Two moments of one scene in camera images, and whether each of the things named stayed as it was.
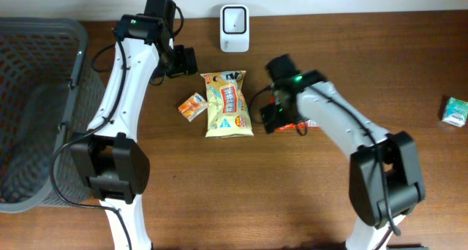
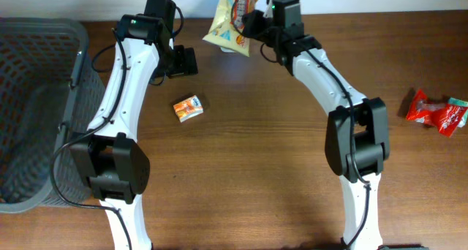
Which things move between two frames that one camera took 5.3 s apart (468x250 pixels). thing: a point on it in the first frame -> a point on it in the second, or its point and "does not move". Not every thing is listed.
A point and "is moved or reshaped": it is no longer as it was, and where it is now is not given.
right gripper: (282, 116) -> (254, 28)
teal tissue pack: (455, 112) does not move
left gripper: (186, 61) does not move
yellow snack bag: (227, 112) -> (227, 29)
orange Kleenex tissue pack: (191, 107) is moved or reshaped
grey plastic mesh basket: (51, 92) does not move
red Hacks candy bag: (308, 124) -> (445, 117)
